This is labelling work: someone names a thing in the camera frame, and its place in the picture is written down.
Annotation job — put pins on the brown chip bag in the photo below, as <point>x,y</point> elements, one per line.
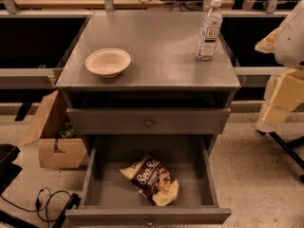
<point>153,180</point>

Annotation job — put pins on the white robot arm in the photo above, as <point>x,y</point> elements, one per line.
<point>284,92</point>

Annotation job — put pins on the closed grey top drawer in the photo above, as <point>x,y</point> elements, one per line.
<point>148,120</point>

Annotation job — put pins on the grey drawer cabinet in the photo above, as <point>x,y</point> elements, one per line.
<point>164,71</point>

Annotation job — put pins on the open grey middle drawer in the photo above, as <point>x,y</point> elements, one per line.
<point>109,198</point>

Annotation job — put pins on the white paper bowl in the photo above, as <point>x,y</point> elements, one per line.
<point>108,62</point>

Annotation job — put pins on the clear plastic water bottle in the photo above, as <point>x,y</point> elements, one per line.
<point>209,31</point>

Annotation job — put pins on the cardboard box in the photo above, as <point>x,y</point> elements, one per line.
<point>45,127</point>

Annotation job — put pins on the black stand legs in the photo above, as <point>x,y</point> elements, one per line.
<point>290,146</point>

